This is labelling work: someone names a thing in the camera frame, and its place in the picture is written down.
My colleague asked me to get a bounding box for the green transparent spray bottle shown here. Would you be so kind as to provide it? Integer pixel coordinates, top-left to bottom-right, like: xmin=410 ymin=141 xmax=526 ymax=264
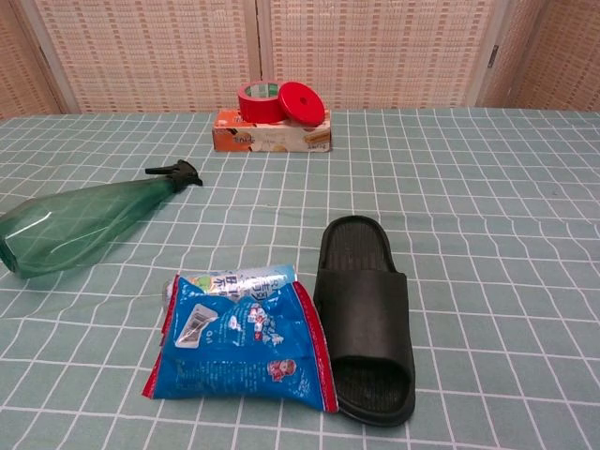
xmin=0 ymin=158 xmax=204 ymax=280

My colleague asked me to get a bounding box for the orange cracker box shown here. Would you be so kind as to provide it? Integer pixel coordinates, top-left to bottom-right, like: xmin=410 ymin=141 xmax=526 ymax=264
xmin=212 ymin=108 xmax=334 ymax=154

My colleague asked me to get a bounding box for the black rubber slipper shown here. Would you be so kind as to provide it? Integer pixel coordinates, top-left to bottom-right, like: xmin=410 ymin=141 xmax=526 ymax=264
xmin=312 ymin=214 xmax=417 ymax=415

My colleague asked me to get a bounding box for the red round lid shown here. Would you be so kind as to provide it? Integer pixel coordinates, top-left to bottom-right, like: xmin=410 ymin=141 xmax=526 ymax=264
xmin=273 ymin=82 xmax=327 ymax=128

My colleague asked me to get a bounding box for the red tape roll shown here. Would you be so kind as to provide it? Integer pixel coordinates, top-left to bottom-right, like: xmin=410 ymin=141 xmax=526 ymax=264
xmin=237 ymin=80 xmax=283 ymax=125

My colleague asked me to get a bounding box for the blue snack bag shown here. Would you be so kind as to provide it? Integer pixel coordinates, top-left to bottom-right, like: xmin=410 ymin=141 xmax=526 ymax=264
xmin=142 ymin=274 xmax=340 ymax=414

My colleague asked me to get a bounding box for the green checked tablecloth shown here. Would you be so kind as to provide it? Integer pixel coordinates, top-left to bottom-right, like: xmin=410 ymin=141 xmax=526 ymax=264
xmin=0 ymin=106 xmax=600 ymax=450

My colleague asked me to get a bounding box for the bamboo folding screen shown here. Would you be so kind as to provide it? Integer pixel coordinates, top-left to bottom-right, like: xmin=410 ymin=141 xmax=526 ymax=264
xmin=0 ymin=0 xmax=600 ymax=121

